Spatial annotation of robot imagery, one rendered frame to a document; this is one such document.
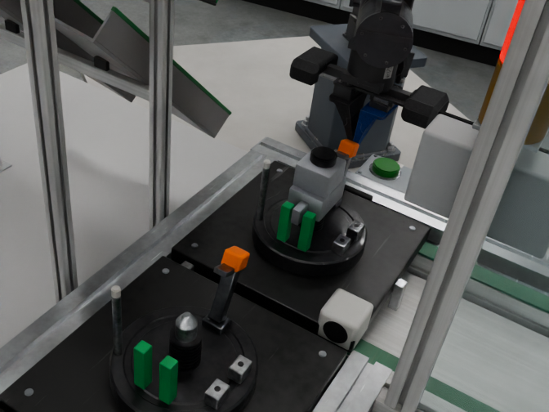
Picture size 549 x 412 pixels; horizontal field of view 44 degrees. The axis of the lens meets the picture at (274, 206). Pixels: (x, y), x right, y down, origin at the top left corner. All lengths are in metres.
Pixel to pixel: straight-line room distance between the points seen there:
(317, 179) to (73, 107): 0.64
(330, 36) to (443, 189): 0.62
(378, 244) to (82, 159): 0.53
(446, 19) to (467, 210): 3.37
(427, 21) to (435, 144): 3.35
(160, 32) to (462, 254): 0.41
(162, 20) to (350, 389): 0.43
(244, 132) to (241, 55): 0.32
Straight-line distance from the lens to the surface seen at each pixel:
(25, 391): 0.67
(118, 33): 0.77
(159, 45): 0.77
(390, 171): 0.98
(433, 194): 0.56
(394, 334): 0.82
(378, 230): 0.87
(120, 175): 1.10
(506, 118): 0.49
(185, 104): 0.88
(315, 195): 0.76
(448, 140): 0.54
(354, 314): 0.72
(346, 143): 0.83
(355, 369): 0.71
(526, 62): 0.48
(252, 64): 1.47
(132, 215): 1.02
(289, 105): 1.33
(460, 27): 3.87
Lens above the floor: 1.50
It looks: 37 degrees down
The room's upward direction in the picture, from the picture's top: 8 degrees clockwise
